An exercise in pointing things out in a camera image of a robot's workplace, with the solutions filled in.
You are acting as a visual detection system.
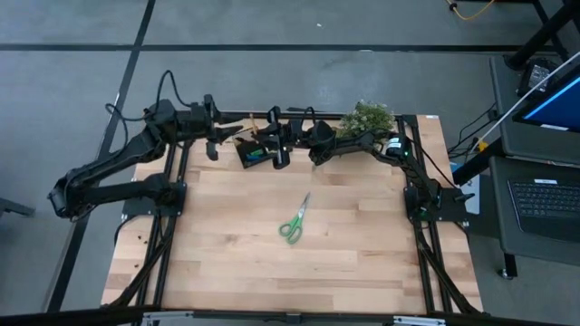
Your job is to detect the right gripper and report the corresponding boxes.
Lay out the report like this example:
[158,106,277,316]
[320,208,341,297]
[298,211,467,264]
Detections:
[253,106,314,171]

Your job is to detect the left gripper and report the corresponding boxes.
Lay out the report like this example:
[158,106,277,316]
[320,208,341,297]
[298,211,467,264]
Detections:
[189,93,245,162]

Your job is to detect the black mesh desk organizer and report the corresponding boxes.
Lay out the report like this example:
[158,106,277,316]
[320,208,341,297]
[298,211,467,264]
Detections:
[233,129,285,170]

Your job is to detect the green handled scissors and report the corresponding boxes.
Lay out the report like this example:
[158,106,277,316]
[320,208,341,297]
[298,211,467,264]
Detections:
[277,192,313,246]

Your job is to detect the bushy green potted plant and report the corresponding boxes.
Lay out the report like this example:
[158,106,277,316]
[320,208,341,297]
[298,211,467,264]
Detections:
[339,99,397,139]

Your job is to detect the white paper sheet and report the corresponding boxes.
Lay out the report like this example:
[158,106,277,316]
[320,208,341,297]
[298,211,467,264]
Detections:
[462,176,482,216]

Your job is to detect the thin white rod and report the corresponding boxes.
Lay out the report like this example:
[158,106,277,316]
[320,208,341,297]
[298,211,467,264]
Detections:
[470,50,580,153]

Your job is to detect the grey equipment cart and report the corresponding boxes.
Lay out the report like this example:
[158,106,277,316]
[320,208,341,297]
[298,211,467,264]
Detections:
[488,53,580,266]

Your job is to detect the black power adapter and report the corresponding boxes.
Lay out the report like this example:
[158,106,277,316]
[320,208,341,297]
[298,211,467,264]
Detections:
[517,57,553,97]

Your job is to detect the black laptop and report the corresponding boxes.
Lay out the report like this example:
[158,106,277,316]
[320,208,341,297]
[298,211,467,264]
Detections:
[507,177,580,245]

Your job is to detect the monitor with blue screen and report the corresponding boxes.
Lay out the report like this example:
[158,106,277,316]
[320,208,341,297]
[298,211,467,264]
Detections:
[513,62,580,133]

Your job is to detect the black stand legs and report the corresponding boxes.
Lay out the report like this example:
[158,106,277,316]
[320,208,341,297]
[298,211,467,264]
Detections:
[505,0,580,72]

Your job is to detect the black aluminium table frame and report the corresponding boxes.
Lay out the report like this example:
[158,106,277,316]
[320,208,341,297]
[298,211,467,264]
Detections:
[101,108,484,318]

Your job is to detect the right arm wrist cable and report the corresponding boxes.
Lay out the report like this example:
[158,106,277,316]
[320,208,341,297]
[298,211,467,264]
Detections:
[298,106,318,130]

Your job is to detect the arm wrist cable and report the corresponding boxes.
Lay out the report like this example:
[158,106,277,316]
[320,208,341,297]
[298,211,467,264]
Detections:
[104,69,194,123]
[298,106,318,130]

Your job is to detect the left arm wrist cable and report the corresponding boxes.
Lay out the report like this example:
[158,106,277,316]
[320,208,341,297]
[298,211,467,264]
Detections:
[104,69,194,123]

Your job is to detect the silver metal bracket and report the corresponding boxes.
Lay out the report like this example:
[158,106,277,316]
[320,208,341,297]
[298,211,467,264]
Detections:
[141,310,195,326]
[392,315,448,326]

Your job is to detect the yellow floor cable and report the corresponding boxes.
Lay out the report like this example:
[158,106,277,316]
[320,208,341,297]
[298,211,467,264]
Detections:
[446,0,496,22]

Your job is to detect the black floor cables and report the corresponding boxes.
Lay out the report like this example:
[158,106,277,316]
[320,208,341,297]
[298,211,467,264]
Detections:
[447,102,499,160]

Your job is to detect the black crossbar rail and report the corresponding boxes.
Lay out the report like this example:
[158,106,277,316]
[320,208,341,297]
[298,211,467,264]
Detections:
[0,305,580,326]

